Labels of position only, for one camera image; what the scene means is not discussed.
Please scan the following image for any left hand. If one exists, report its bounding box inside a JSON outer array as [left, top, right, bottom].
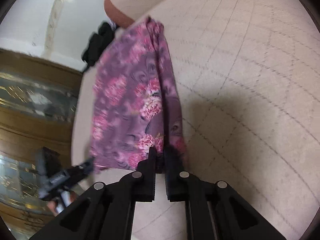
[[47, 191, 78, 216]]

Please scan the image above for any pink quilted bed mattress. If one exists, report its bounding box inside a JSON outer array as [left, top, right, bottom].
[[70, 0, 320, 240]]

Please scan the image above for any purple pink floral garment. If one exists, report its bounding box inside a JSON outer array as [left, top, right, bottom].
[[89, 17, 187, 171]]

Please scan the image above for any black garment on bed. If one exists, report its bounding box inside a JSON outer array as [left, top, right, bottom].
[[81, 22, 119, 73]]

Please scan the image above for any brown wooden glass cabinet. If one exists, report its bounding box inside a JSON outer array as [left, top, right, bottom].
[[1, 49, 82, 239]]

